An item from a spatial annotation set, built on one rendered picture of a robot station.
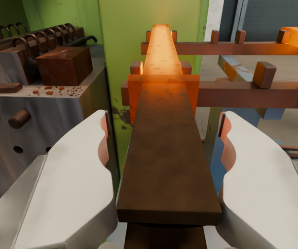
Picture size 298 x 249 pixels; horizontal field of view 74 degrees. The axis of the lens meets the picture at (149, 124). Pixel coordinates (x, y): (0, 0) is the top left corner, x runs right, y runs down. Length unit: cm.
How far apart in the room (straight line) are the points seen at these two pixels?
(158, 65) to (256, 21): 629
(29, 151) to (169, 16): 49
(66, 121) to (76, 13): 59
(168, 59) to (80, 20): 80
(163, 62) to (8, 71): 44
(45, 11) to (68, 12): 10
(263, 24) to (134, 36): 601
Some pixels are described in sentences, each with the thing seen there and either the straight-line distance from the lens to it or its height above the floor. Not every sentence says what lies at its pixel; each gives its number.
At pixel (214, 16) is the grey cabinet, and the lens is 570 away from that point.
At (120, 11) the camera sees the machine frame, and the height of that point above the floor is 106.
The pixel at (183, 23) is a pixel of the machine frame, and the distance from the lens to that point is 58.
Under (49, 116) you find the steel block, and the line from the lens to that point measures 50.
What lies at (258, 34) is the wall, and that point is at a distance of 651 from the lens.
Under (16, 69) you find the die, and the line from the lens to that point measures 56.
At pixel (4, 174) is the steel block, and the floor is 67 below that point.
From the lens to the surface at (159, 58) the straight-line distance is 21.
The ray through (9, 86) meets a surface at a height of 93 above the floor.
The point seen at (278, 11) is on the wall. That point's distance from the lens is 653.
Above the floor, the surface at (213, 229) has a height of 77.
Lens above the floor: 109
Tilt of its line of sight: 33 degrees down
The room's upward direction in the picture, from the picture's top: 1 degrees counter-clockwise
